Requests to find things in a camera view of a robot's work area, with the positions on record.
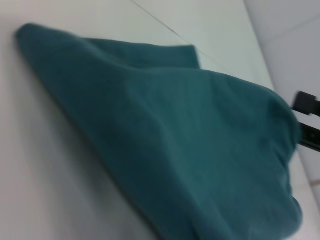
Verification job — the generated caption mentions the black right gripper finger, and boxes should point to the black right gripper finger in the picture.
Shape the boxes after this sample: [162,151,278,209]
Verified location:
[290,90,320,116]
[296,121,320,153]

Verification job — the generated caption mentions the teal blue t-shirt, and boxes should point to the teal blue t-shirt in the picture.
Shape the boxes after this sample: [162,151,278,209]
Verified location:
[14,22,305,240]

